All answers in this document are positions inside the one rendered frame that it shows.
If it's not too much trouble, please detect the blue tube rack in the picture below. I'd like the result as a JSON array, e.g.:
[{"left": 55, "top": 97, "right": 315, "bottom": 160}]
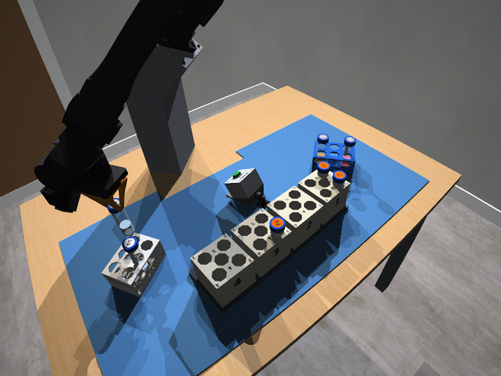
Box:
[{"left": 311, "top": 141, "right": 355, "bottom": 176}]

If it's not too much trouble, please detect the blue flat mat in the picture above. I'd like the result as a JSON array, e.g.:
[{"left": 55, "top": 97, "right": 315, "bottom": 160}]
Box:
[{"left": 59, "top": 114, "right": 429, "bottom": 376}]

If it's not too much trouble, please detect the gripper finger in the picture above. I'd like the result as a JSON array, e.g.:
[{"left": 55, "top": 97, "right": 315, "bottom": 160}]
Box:
[
  {"left": 81, "top": 192, "right": 107, "bottom": 207},
  {"left": 100, "top": 177, "right": 128, "bottom": 212}
]

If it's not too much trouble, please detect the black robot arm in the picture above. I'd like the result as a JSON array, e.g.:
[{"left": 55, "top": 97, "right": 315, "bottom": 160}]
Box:
[{"left": 34, "top": 0, "right": 224, "bottom": 213}]

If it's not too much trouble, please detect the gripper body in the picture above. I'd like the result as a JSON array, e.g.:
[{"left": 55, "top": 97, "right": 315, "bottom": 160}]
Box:
[{"left": 82, "top": 149, "right": 128, "bottom": 199}]

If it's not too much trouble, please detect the beige bucket adapter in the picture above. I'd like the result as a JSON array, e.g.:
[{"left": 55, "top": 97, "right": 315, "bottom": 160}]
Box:
[
  {"left": 267, "top": 186, "right": 323, "bottom": 249},
  {"left": 231, "top": 208, "right": 291, "bottom": 277},
  {"left": 298, "top": 170, "right": 350, "bottom": 225},
  {"left": 190, "top": 234, "right": 256, "bottom": 308}
]

